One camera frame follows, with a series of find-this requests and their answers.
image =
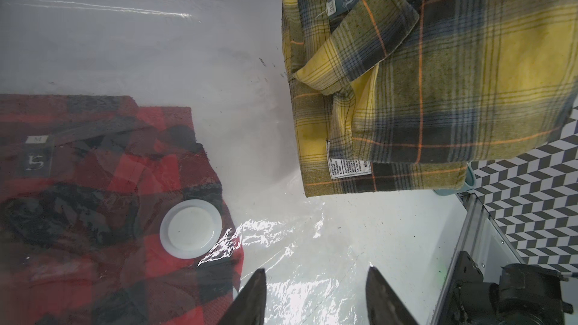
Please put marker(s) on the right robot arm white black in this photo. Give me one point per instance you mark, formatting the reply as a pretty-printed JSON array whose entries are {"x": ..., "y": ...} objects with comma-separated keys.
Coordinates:
[{"x": 524, "y": 295}]

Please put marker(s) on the red black plaid shirt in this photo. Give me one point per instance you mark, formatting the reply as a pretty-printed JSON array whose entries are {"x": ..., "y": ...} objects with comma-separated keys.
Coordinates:
[{"x": 85, "y": 184}]

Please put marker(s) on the yellow plaid shirt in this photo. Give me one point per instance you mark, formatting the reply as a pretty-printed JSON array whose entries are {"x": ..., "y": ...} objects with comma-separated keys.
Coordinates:
[{"x": 403, "y": 94}]

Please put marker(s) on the clear plastic vacuum bag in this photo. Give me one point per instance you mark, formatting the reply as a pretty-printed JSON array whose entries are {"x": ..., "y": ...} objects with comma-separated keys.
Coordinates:
[{"x": 222, "y": 59}]

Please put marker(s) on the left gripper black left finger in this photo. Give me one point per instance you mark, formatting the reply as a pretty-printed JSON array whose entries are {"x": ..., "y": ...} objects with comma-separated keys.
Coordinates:
[{"x": 249, "y": 307}]

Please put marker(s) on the grey blue cup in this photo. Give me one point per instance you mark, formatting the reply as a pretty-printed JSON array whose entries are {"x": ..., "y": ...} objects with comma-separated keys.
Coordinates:
[{"x": 466, "y": 184}]

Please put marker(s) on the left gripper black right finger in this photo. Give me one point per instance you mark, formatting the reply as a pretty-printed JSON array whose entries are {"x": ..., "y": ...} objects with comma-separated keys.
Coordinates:
[{"x": 383, "y": 305}]

